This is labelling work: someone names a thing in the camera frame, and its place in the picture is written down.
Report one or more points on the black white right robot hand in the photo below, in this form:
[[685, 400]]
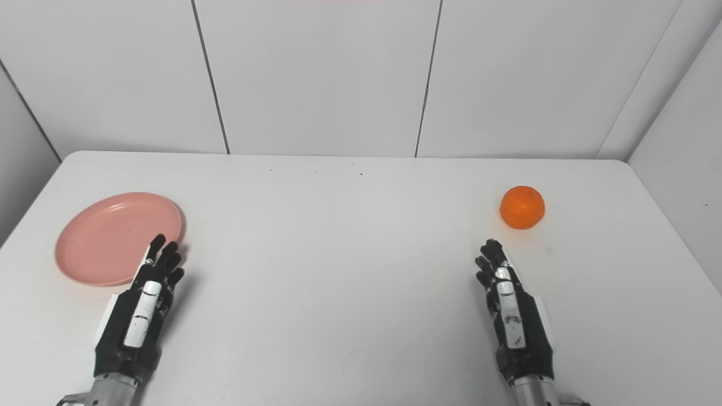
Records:
[[524, 332]]

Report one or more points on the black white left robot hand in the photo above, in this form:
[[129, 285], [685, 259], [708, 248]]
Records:
[[127, 316]]

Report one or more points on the pink round plate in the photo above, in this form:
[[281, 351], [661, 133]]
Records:
[[104, 237]]

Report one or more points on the orange fruit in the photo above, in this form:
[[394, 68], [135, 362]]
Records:
[[522, 207]]

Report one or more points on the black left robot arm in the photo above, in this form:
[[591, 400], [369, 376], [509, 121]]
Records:
[[113, 392]]

